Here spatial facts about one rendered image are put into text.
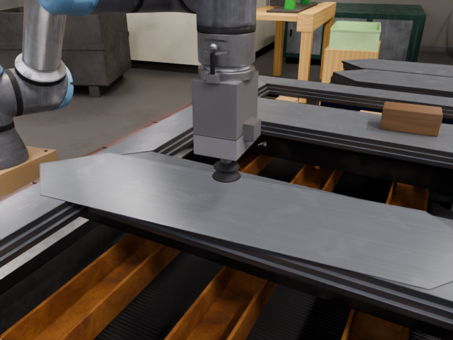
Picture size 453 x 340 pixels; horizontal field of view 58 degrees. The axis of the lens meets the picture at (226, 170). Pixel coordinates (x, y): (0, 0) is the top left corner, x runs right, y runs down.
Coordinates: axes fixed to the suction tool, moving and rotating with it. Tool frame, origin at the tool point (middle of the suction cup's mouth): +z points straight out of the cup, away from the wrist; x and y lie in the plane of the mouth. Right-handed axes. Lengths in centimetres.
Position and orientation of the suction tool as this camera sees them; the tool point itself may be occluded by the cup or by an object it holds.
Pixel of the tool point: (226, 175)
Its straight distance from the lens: 60.9
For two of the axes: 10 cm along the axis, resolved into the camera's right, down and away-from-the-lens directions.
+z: 0.0, 9.0, 4.4
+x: -9.2, -1.7, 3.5
